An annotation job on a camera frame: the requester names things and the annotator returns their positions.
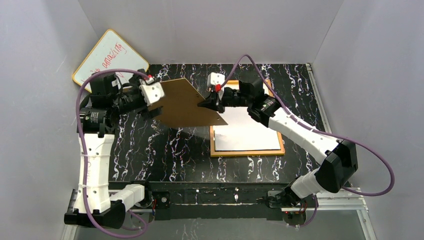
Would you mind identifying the yellow-rimmed whiteboard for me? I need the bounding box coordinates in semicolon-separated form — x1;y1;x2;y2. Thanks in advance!
72;29;150;86

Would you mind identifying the building photo print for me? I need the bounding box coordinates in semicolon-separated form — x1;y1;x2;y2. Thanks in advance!
213;87;282;153

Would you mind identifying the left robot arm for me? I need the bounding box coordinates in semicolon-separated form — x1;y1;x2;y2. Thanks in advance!
64;69;165;229

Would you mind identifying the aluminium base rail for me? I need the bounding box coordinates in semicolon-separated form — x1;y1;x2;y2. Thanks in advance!
61;187;379;240

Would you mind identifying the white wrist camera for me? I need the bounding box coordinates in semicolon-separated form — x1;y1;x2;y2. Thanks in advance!
139;75;165;107
206;72;226;93

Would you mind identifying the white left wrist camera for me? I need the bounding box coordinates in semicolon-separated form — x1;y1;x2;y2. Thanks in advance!
139;75;165;107

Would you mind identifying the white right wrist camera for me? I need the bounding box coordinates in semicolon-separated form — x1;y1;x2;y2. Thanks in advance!
206;72;226;93

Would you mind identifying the yellow wooden picture frame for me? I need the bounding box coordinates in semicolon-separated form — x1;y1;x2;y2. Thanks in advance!
209;79;286;158

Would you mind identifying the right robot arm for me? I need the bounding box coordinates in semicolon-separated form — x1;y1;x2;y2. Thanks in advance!
198;72;358;206

